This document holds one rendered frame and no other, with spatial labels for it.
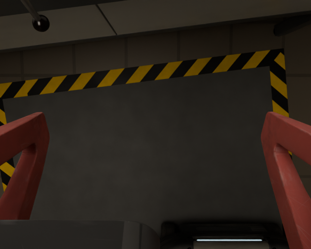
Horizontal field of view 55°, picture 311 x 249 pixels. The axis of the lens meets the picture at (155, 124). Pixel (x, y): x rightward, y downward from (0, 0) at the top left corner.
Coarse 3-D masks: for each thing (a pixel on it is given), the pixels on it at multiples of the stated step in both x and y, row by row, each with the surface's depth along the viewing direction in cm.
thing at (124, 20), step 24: (144, 0) 50; (168, 0) 51; (192, 0) 53; (216, 0) 55; (240, 0) 57; (264, 0) 59; (288, 0) 62; (120, 24) 64; (144, 24) 67; (168, 24) 70; (192, 24) 73
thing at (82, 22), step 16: (0, 16) 49; (16, 16) 50; (48, 16) 52; (64, 16) 53; (80, 16) 54; (96, 16) 56; (0, 32) 58; (16, 32) 60; (32, 32) 62; (48, 32) 63; (64, 32) 65; (80, 32) 67; (96, 32) 69; (112, 32) 71; (0, 48) 74
